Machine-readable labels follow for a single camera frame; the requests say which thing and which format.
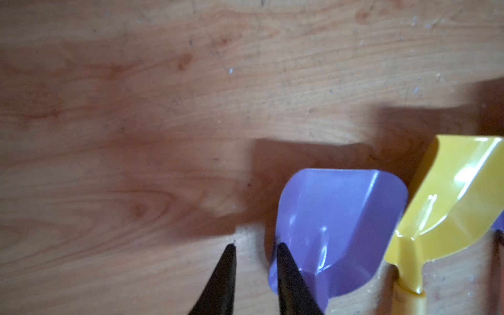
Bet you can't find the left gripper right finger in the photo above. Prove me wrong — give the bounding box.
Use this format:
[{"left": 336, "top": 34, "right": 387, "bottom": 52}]
[{"left": 276, "top": 243, "right": 323, "bottom": 315}]

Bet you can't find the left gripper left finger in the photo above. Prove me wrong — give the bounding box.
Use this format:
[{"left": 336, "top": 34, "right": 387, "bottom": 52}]
[{"left": 189, "top": 244, "right": 236, "bottom": 315}]

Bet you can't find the yellow square shovel yellow handle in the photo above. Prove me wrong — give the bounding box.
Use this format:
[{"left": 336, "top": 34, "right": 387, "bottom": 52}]
[{"left": 385, "top": 135, "right": 503, "bottom": 314}]

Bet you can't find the purple square shovel pink handle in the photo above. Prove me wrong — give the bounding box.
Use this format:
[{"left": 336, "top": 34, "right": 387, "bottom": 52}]
[{"left": 492, "top": 211, "right": 504, "bottom": 232}]

